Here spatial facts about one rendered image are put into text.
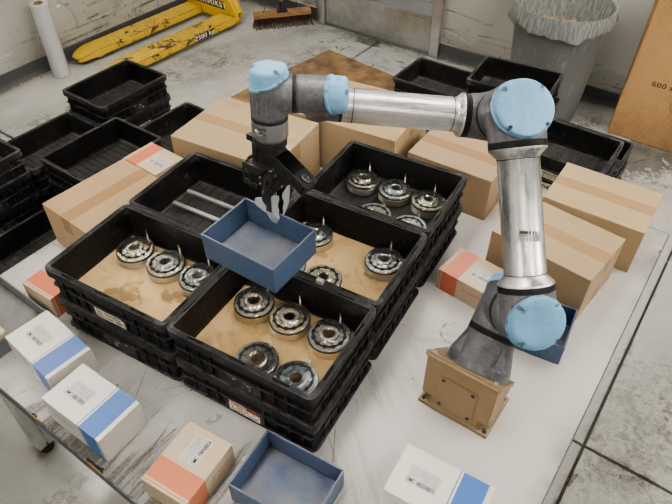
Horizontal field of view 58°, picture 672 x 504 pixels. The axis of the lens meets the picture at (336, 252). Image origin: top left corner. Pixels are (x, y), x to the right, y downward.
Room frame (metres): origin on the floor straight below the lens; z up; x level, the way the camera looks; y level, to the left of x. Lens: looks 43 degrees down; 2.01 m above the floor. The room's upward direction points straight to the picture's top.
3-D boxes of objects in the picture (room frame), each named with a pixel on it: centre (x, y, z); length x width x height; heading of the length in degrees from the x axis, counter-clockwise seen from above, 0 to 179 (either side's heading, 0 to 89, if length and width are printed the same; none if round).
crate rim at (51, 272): (1.13, 0.49, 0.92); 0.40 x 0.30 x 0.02; 60
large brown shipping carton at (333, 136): (1.94, -0.09, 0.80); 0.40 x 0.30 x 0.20; 62
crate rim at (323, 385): (0.93, 0.15, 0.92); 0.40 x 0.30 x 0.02; 60
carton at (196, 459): (0.65, 0.32, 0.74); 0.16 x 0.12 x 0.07; 150
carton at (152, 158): (1.69, 0.61, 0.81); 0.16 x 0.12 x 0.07; 53
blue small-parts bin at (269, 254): (1.00, 0.17, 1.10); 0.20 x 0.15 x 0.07; 56
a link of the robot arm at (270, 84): (1.09, 0.13, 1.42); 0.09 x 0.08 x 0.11; 92
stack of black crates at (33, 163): (2.37, 1.29, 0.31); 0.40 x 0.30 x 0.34; 144
